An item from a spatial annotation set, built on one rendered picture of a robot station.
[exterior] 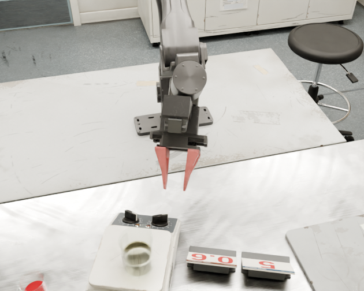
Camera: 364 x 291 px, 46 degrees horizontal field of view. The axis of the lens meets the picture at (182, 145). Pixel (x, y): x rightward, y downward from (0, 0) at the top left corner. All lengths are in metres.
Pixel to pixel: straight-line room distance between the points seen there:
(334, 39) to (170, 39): 1.44
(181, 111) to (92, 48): 2.71
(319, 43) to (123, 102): 1.16
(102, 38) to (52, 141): 2.43
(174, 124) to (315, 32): 1.58
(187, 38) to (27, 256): 0.51
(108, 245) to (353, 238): 0.47
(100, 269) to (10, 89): 0.74
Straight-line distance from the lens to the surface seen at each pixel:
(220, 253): 0.85
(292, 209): 0.94
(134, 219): 0.83
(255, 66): 1.37
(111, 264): 0.74
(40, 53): 3.40
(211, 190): 0.95
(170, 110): 0.69
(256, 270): 0.79
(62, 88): 1.30
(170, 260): 0.76
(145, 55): 3.22
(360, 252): 0.90
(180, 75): 0.71
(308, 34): 2.18
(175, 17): 0.83
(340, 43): 2.14
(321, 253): 0.88
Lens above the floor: 1.60
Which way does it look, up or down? 42 degrees down
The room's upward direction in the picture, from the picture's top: straight up
